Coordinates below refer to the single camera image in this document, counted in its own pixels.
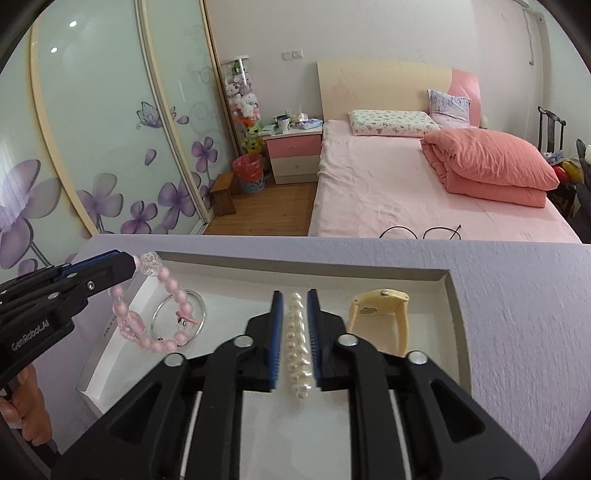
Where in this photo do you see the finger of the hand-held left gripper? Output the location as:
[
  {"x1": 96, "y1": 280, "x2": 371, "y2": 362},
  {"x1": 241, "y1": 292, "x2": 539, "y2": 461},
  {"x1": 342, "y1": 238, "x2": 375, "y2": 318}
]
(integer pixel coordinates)
[
  {"x1": 47, "y1": 250, "x2": 133, "y2": 282},
  {"x1": 61, "y1": 257, "x2": 141, "y2": 301}
]

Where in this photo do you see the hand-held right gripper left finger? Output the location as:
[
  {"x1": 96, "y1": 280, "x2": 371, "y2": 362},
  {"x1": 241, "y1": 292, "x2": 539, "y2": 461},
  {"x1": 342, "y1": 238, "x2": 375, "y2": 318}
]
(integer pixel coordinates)
[{"x1": 51, "y1": 290, "x2": 284, "y2": 480}]

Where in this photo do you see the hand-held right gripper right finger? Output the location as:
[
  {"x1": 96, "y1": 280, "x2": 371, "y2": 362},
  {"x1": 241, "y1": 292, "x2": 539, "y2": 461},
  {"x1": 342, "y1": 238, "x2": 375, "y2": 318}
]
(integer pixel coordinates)
[{"x1": 307, "y1": 288, "x2": 541, "y2": 480}]

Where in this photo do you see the white pearl bracelet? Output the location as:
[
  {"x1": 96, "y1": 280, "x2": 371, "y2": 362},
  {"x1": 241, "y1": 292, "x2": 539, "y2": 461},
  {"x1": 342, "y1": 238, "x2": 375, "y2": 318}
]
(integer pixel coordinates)
[{"x1": 284, "y1": 291, "x2": 319, "y2": 401}]

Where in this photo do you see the white grey cardboard box tray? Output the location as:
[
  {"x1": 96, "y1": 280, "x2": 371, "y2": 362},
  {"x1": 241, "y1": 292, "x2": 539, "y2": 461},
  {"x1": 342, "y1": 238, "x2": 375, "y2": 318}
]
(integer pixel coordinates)
[{"x1": 76, "y1": 251, "x2": 474, "y2": 480}]

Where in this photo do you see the pink bead bracelet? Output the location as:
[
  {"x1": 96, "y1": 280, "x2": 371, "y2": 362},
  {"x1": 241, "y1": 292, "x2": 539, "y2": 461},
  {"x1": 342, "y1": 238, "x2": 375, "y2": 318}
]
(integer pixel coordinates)
[{"x1": 108, "y1": 251, "x2": 192, "y2": 355}]

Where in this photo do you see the person's left hand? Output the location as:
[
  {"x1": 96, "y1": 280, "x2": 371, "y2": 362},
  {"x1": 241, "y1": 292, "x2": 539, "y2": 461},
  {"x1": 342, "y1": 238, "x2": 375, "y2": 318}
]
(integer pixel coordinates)
[{"x1": 0, "y1": 362, "x2": 54, "y2": 448}]

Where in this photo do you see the cream wrist watch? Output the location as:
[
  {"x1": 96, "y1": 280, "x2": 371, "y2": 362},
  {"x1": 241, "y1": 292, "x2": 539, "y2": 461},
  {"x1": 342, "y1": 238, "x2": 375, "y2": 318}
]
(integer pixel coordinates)
[{"x1": 346, "y1": 288, "x2": 411, "y2": 358}]

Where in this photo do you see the small wooden stool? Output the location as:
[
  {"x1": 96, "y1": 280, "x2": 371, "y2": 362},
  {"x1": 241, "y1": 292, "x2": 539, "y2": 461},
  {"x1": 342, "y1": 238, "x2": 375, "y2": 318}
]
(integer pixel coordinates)
[{"x1": 210, "y1": 173, "x2": 238, "y2": 217}]

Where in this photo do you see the flower print sliding wardrobe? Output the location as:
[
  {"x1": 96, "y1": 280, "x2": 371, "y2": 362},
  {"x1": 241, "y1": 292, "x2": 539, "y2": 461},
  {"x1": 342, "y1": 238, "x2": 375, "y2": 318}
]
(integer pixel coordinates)
[{"x1": 0, "y1": 0, "x2": 243, "y2": 287}]

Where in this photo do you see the pink bed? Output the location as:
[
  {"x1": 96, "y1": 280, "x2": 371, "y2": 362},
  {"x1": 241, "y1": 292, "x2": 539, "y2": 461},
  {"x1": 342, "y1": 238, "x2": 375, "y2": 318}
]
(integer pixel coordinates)
[{"x1": 307, "y1": 119, "x2": 583, "y2": 244}]

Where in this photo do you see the trash bin with red liner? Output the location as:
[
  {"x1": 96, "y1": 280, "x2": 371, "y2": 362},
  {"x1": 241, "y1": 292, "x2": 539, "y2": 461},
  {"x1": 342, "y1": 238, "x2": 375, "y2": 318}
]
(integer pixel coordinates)
[{"x1": 232, "y1": 154, "x2": 266, "y2": 195}]

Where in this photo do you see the pink white nightstand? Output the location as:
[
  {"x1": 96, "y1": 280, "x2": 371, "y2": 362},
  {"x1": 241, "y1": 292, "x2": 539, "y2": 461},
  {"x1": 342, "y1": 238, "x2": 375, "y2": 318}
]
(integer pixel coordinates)
[{"x1": 262, "y1": 127, "x2": 324, "y2": 185}]

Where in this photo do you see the yellow green plush toy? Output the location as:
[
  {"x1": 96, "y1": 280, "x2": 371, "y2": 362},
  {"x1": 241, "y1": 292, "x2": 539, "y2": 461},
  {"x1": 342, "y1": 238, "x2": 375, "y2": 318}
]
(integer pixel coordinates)
[{"x1": 240, "y1": 122, "x2": 264, "y2": 155}]

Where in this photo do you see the lavender table cloth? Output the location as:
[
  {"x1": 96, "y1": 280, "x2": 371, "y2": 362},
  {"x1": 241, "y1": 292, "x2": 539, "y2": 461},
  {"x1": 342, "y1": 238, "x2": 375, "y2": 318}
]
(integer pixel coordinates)
[{"x1": 0, "y1": 233, "x2": 591, "y2": 480}]

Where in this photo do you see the white printed pillow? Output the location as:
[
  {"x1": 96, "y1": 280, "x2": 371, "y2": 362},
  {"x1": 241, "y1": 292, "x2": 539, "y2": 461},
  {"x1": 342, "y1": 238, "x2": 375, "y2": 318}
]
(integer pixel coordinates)
[{"x1": 347, "y1": 109, "x2": 441, "y2": 138}]

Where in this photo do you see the plush toy display tower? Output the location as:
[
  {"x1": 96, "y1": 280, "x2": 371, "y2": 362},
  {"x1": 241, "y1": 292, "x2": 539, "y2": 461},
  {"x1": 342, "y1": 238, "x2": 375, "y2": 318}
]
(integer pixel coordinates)
[{"x1": 220, "y1": 55, "x2": 264, "y2": 155}]

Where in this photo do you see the folded pink quilt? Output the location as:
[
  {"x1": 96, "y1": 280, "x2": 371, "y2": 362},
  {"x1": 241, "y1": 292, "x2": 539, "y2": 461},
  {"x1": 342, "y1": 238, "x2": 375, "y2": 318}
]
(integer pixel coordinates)
[{"x1": 419, "y1": 128, "x2": 561, "y2": 209}]

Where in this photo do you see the cream pink headboard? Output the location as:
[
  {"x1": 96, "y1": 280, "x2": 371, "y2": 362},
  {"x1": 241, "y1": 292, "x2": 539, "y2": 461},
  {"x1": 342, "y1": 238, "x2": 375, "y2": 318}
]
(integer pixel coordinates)
[{"x1": 316, "y1": 59, "x2": 482, "y2": 127}]

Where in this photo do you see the purple floral pillow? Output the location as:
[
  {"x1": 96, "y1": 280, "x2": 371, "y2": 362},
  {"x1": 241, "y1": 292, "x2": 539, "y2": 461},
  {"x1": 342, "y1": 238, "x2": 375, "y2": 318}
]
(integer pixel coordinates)
[{"x1": 427, "y1": 89, "x2": 472, "y2": 129}]

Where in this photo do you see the pile of colourful toys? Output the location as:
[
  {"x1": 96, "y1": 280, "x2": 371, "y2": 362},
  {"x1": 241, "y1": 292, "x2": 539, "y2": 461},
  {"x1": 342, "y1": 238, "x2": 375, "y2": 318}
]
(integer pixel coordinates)
[{"x1": 545, "y1": 152, "x2": 583, "y2": 185}]

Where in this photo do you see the dark wooden chair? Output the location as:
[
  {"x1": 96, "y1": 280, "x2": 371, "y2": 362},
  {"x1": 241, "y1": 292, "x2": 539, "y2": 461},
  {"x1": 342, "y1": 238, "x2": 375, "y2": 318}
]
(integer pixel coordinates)
[{"x1": 537, "y1": 106, "x2": 568, "y2": 153}]

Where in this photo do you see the grey chair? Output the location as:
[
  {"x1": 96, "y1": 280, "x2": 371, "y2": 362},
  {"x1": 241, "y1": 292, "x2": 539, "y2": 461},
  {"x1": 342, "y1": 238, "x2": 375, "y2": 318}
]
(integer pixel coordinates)
[{"x1": 574, "y1": 138, "x2": 591, "y2": 232}]

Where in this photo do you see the air conditioner pipe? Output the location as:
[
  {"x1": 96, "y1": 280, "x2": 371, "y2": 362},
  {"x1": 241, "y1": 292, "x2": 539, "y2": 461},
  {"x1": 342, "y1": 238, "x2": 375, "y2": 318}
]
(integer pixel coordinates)
[{"x1": 524, "y1": 7, "x2": 537, "y2": 65}]

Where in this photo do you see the silver bangle bracelet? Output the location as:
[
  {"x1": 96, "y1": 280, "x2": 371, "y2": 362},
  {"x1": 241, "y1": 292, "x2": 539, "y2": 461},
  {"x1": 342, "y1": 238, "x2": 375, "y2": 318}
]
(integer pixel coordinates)
[{"x1": 152, "y1": 287, "x2": 207, "y2": 346}]

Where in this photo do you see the black cable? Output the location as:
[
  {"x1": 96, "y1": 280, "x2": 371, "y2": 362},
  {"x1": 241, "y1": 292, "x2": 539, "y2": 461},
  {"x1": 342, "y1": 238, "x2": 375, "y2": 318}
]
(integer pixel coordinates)
[{"x1": 379, "y1": 224, "x2": 462, "y2": 241}]

